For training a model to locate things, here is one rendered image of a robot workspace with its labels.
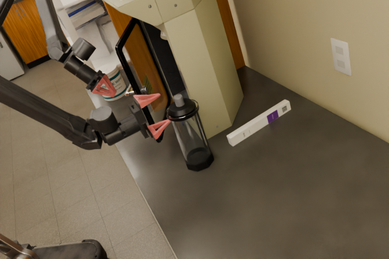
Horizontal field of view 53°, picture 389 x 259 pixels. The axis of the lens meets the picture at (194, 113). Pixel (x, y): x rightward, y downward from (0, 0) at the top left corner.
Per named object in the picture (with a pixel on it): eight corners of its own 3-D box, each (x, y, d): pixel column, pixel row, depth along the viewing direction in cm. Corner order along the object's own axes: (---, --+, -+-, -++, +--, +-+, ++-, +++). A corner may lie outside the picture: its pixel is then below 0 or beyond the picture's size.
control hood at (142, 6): (134, 7, 148) (124, -19, 143) (164, 23, 121) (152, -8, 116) (106, 19, 145) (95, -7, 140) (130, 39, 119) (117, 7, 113)
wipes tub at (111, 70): (124, 84, 209) (112, 60, 201) (131, 92, 198) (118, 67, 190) (102, 95, 206) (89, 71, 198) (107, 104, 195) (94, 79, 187)
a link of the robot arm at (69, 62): (62, 65, 144) (59, 66, 138) (73, 50, 144) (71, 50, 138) (78, 76, 146) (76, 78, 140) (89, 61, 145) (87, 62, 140)
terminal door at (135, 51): (171, 100, 168) (135, 13, 148) (160, 144, 143) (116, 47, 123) (169, 100, 169) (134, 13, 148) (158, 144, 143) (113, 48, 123)
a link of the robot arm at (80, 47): (62, 59, 149) (48, 52, 141) (80, 34, 149) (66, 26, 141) (83, 76, 146) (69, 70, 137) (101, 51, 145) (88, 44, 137)
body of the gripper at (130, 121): (139, 109, 115) (116, 121, 114) (151, 136, 120) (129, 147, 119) (132, 102, 121) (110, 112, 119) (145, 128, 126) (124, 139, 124)
